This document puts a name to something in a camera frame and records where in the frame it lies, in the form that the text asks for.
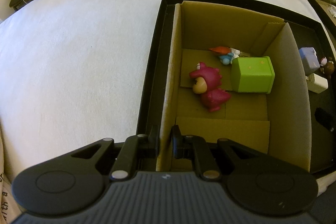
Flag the black shallow tray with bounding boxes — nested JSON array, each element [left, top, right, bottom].
[[137, 0, 335, 178]]

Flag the small blue orange figurine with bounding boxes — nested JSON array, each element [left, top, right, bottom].
[[209, 46, 241, 65]]

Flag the lavender grey cube box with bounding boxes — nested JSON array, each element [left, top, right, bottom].
[[299, 47, 320, 76]]

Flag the white small box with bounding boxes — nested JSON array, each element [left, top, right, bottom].
[[306, 73, 329, 94]]

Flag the pink dinosaur costume figurine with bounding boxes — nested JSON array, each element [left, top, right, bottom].
[[189, 62, 231, 112]]

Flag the black tray with cardboard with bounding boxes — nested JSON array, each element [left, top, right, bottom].
[[308, 0, 335, 38]]

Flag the green cube box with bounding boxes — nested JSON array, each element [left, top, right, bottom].
[[231, 56, 275, 94]]

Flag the brown cardboard box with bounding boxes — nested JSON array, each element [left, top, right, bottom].
[[156, 1, 312, 171]]

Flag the brown white small figurine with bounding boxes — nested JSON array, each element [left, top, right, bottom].
[[320, 57, 335, 80]]

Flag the white mattress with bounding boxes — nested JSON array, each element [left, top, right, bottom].
[[0, 0, 336, 188]]

